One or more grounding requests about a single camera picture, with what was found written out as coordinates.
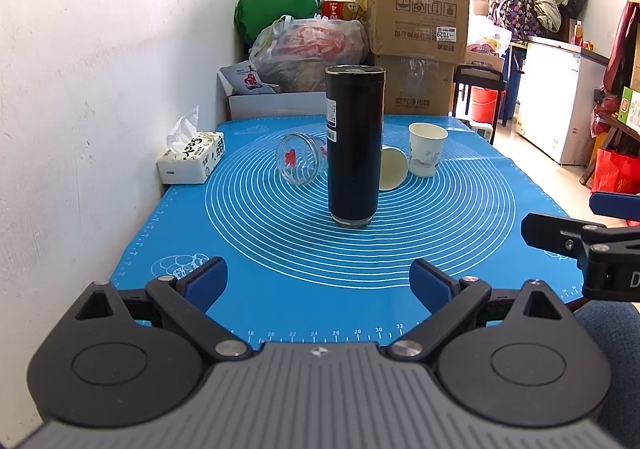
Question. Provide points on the white flat box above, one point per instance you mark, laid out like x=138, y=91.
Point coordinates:
x=275, y=105

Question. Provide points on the person's jeans leg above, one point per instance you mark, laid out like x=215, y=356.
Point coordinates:
x=615, y=354

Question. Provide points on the green and white box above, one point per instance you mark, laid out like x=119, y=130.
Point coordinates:
x=631, y=108

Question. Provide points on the black chair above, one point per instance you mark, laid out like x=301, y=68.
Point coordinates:
x=477, y=75

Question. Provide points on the blue silicone mat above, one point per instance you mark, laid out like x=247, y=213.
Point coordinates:
x=300, y=254

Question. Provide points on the clear bag with red contents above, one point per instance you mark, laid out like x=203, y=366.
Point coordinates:
x=312, y=51

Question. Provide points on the black tumbler cup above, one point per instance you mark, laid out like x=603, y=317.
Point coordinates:
x=354, y=149

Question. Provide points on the small brown cardboard box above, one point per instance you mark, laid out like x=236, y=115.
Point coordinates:
x=417, y=86

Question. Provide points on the dark red jacket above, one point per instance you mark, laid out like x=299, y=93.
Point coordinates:
x=625, y=49

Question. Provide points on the orange bottle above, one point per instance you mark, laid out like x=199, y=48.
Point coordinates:
x=579, y=31

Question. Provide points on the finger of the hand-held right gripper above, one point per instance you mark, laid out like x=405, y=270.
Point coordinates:
x=614, y=205
x=552, y=231

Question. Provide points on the red bucket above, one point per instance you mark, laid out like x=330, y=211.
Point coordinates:
x=484, y=105

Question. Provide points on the white chest freezer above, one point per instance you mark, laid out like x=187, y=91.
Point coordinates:
x=560, y=94

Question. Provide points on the purple floral bag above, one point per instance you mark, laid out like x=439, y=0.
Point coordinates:
x=515, y=14

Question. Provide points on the red carton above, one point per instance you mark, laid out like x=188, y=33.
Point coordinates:
x=336, y=10

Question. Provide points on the white tissue pack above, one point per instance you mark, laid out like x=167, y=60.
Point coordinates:
x=192, y=160

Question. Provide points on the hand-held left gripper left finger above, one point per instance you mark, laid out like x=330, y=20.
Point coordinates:
x=206, y=283

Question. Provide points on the pink snack package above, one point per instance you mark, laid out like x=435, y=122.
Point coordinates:
x=485, y=56

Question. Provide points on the white printed pouch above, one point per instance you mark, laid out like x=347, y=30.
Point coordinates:
x=246, y=78

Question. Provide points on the plain white paper cup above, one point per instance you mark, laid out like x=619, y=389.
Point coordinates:
x=391, y=170

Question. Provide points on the red shopping bag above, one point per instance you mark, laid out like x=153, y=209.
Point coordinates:
x=617, y=171

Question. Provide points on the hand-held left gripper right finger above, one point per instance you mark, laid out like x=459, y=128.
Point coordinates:
x=429, y=285

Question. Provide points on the clear glass jar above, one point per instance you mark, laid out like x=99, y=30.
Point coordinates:
x=300, y=160

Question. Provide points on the printed white paper cup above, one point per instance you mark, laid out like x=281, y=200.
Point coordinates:
x=426, y=149

